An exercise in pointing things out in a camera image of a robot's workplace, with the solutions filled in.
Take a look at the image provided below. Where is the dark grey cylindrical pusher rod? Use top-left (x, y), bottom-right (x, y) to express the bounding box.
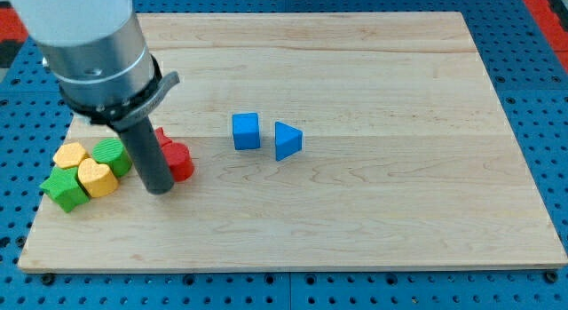
top-left (118, 117), bottom-right (175, 195)

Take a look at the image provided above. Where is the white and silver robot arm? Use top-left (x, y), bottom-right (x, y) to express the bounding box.
top-left (8, 0), bottom-right (179, 195)

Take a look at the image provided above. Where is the blue triangle block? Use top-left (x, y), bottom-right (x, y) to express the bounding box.
top-left (274, 122), bottom-right (304, 161)

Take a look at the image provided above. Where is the red cylinder block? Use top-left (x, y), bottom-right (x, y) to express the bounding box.
top-left (162, 142), bottom-right (195, 182)

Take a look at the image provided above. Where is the yellow hexagon block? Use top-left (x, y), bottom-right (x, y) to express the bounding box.
top-left (53, 142), bottom-right (91, 169)

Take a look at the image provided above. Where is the red star block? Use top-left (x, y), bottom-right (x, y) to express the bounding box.
top-left (154, 127), bottom-right (172, 147)

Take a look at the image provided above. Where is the wooden board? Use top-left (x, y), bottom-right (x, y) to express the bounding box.
top-left (18, 12), bottom-right (567, 274)

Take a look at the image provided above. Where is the green cylinder block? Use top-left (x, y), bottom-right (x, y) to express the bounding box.
top-left (92, 139), bottom-right (132, 178)

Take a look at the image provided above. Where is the green star block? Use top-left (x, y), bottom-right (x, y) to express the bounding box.
top-left (40, 167), bottom-right (90, 213)

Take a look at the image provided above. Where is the blue cube block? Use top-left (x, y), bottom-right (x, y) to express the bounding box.
top-left (232, 113), bottom-right (261, 150)

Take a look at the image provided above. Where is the yellow heart block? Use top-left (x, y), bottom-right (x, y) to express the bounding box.
top-left (78, 158), bottom-right (119, 198)

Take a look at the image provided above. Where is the black flange mount ring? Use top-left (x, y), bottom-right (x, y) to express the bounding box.
top-left (60, 55), bottom-right (180, 132)

